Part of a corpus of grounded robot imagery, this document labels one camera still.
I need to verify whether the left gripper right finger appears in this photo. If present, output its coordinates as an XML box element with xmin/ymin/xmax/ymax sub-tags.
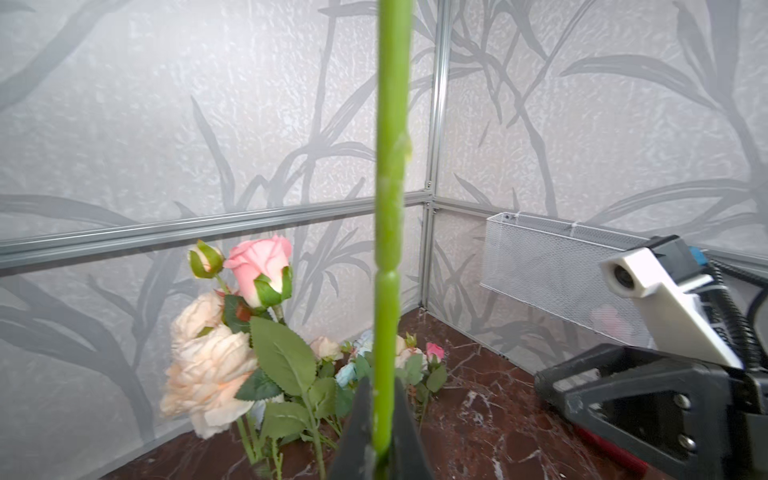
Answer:
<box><xmin>392</xmin><ymin>383</ymin><xmax>434</xmax><ymax>480</ymax></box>

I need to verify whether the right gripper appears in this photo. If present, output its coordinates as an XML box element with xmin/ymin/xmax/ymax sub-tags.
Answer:
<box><xmin>534</xmin><ymin>344</ymin><xmax>767</xmax><ymax>479</ymax></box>

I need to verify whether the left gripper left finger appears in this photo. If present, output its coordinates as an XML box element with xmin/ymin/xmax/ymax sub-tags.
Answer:
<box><xmin>328</xmin><ymin>383</ymin><xmax>375</xmax><ymax>480</ymax></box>

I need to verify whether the coral pink rose stem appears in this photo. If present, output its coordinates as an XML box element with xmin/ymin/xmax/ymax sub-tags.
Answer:
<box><xmin>372</xmin><ymin>1</ymin><xmax>413</xmax><ymax>479</ymax></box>

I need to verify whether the peach flower stem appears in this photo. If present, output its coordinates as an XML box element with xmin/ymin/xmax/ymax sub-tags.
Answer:
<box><xmin>160</xmin><ymin>242</ymin><xmax>258</xmax><ymax>439</ymax></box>

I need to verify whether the pile of artificial flowers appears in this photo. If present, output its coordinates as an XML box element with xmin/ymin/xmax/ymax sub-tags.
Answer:
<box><xmin>308</xmin><ymin>329</ymin><xmax>450</xmax><ymax>433</ymax></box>

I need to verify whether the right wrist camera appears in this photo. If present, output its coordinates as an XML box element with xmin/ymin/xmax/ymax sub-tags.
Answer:
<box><xmin>600</xmin><ymin>235</ymin><xmax>743</xmax><ymax>369</ymax></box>

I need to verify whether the white wire basket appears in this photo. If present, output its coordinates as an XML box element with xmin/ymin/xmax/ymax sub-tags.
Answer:
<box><xmin>481</xmin><ymin>212</ymin><xmax>655</xmax><ymax>348</ymax></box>

